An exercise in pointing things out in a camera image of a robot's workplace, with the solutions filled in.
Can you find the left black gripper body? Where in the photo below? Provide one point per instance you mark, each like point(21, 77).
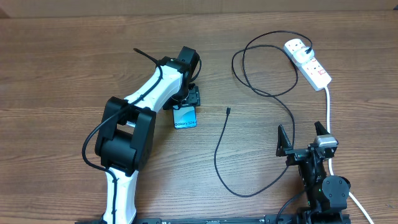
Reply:
point(189, 97)

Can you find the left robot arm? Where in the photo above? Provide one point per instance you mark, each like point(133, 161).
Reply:
point(126, 133)

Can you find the white charger plug adapter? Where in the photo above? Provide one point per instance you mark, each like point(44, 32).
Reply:
point(303, 55)

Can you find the white power strip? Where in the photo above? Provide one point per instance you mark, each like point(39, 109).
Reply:
point(312, 70)

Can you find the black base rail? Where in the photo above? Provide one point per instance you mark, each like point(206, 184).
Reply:
point(267, 219)

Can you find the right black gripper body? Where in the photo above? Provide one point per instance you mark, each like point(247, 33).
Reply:
point(296, 156)

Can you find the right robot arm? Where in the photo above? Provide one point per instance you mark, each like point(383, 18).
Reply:
point(326, 194)

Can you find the blue Galaxy smartphone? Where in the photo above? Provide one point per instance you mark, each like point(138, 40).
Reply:
point(184, 117)

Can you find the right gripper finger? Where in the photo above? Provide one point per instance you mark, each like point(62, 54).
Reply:
point(284, 146)
point(320, 129)

